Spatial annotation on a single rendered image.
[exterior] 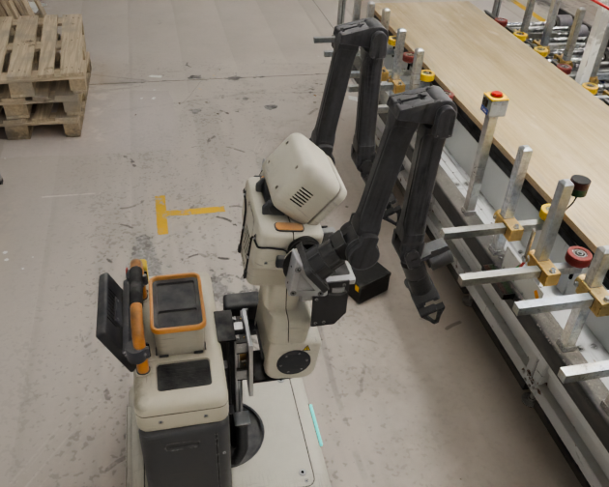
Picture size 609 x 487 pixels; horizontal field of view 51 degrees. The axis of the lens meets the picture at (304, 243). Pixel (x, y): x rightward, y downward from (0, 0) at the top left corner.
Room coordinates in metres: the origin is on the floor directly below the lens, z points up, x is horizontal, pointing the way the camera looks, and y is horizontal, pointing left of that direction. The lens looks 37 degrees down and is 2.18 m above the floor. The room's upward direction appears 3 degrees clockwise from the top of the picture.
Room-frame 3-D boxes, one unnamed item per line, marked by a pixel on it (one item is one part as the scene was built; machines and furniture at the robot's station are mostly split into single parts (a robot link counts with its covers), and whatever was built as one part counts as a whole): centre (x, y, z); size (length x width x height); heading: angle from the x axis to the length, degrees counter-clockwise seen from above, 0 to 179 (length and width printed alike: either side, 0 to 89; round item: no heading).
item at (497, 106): (2.20, -0.67, 1.18); 0.07 x 0.07 x 0.08; 14
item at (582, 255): (1.69, -0.91, 0.85); 0.08 x 0.08 x 0.11
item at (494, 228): (1.90, -0.70, 0.84); 0.43 x 0.03 x 0.04; 104
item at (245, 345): (1.47, 0.10, 0.68); 0.28 x 0.27 x 0.25; 14
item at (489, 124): (2.20, -0.67, 0.93); 0.05 x 0.05 x 0.45; 14
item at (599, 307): (1.44, -0.86, 0.95); 0.14 x 0.06 x 0.05; 14
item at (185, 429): (1.34, 0.33, 0.59); 0.55 x 0.34 x 0.83; 14
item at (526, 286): (1.73, -0.76, 0.75); 0.26 x 0.01 x 0.10; 14
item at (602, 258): (1.46, -0.86, 0.87); 0.04 x 0.04 x 0.48; 14
